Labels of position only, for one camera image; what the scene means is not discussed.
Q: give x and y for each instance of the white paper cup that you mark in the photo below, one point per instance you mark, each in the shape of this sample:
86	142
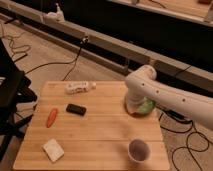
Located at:
138	151

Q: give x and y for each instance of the black chair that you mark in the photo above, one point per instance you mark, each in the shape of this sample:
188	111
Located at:
13	90

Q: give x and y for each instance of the green bowl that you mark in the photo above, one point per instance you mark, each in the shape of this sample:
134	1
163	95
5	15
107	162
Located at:
142	108

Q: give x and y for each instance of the white sponge block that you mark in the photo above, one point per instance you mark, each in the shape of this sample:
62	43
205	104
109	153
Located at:
53	150

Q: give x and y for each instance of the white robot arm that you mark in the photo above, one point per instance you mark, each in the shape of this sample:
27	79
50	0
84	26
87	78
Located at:
142	83

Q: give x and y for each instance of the white plastic bottle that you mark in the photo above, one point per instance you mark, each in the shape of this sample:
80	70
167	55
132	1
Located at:
79	87

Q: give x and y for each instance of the black rectangular phone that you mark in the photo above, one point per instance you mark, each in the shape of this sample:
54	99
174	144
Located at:
79	110

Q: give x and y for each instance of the orange carrot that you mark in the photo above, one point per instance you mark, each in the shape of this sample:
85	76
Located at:
51	118

